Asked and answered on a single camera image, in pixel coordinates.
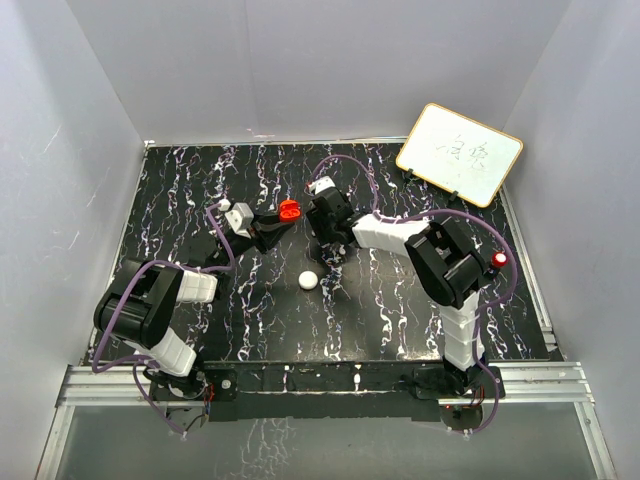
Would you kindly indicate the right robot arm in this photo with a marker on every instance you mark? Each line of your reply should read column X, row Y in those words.
column 449, row 268

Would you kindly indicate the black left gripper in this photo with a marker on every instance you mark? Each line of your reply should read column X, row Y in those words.
column 266, row 230

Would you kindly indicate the aluminium frame rail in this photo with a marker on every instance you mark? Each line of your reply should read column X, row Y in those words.
column 525, row 382

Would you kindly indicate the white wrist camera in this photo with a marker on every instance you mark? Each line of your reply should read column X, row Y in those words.
column 238, row 215
column 320, row 185

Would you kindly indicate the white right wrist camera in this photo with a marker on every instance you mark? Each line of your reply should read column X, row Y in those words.
column 320, row 185

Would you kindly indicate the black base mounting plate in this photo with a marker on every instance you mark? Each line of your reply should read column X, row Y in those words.
column 315, row 390

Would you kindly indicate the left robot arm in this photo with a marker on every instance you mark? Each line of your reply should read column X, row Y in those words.
column 138, row 305

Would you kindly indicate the white round charging case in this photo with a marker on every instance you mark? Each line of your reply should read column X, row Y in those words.
column 308, row 280

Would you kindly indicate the yellow framed whiteboard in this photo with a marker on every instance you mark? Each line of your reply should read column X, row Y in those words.
column 458, row 154

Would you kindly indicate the orange charging case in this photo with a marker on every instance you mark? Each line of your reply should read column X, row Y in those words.
column 289, row 211

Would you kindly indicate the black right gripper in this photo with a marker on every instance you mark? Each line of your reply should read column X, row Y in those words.
column 319, row 224

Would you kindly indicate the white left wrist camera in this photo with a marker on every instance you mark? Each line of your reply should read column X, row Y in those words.
column 238, row 215

